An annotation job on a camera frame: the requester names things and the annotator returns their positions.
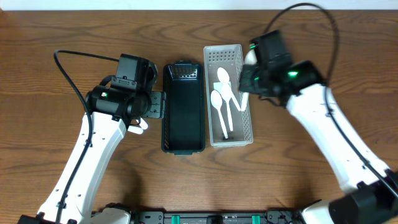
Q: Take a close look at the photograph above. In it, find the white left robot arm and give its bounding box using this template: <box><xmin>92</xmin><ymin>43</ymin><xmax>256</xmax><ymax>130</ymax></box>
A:
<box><xmin>18</xmin><ymin>85</ymin><xmax>166</xmax><ymax>223</ymax></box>

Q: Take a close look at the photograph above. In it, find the clear perforated plastic basket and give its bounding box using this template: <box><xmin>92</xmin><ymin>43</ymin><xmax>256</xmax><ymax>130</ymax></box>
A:
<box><xmin>203</xmin><ymin>44</ymin><xmax>253</xmax><ymax>147</ymax></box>

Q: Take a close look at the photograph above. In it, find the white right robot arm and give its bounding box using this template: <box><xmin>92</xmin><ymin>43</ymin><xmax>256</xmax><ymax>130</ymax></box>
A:
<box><xmin>239</xmin><ymin>61</ymin><xmax>397</xmax><ymax>223</ymax></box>

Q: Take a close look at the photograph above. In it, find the black perforated plastic basket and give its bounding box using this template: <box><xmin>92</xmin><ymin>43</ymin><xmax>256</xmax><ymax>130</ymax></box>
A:
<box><xmin>161</xmin><ymin>60</ymin><xmax>205</xmax><ymax>156</ymax></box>

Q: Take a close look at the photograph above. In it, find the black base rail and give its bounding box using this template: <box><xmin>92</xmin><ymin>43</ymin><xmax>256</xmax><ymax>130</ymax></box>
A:
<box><xmin>91</xmin><ymin>202</ymin><xmax>305</xmax><ymax>224</ymax></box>

